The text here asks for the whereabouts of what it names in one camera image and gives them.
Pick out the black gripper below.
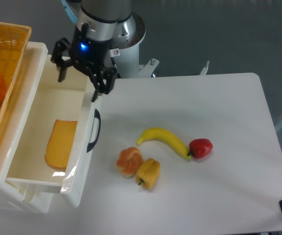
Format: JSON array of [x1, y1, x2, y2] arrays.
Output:
[[51, 23, 118, 102]]

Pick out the toy bread slice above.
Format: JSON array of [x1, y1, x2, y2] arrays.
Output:
[[45, 119, 78, 168]]

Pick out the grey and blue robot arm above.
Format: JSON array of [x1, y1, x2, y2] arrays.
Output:
[[51, 0, 146, 101]]

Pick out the open upper white drawer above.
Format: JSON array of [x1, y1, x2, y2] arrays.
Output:
[[6, 58, 101, 212]]

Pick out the toy knotted bread roll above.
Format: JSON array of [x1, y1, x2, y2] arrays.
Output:
[[116, 147, 143, 178]]

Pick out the white drawer cabinet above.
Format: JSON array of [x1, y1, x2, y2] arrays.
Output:
[[0, 42, 50, 213]]

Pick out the yellow woven basket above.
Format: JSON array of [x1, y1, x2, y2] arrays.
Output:
[[0, 20, 32, 172]]

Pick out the yellow toy banana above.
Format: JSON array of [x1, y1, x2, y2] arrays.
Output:
[[136, 127, 191, 161]]

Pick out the yellow toy bell pepper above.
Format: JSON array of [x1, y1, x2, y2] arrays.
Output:
[[135, 158, 161, 190]]

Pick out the red toy bell pepper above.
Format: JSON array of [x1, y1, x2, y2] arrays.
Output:
[[187, 138, 213, 159]]

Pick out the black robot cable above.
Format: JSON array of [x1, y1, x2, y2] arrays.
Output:
[[110, 48, 122, 79]]

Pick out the black drawer handle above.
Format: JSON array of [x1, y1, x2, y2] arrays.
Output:
[[86, 109, 101, 153]]

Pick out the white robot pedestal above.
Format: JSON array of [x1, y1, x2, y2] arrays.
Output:
[[104, 37, 160, 78]]

